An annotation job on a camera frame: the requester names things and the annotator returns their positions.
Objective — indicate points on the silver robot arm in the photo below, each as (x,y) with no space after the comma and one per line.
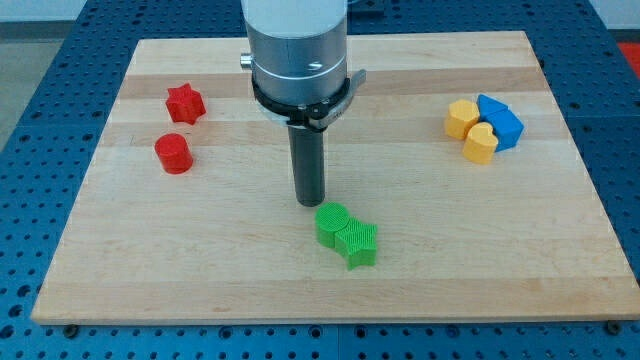
(298,59)

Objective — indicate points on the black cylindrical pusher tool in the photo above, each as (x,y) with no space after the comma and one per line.
(307,156)

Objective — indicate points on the green cylinder block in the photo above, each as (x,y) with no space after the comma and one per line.
(329,219)

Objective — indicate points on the green star block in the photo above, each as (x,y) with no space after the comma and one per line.
(357,244)

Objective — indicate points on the wooden board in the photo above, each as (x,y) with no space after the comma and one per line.
(524,238)

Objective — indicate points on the red cylinder block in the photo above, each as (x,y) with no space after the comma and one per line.
(173,153)

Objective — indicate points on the red star block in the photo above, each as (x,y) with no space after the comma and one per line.
(184,104)

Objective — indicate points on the yellow hexagon block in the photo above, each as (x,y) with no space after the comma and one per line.
(462,115)

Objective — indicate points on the yellow heart block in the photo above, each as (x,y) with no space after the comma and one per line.
(480,144)

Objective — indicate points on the blue triangle block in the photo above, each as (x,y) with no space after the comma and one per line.
(488,106)

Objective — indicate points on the blue cube block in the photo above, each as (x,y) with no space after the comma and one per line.
(507,127)

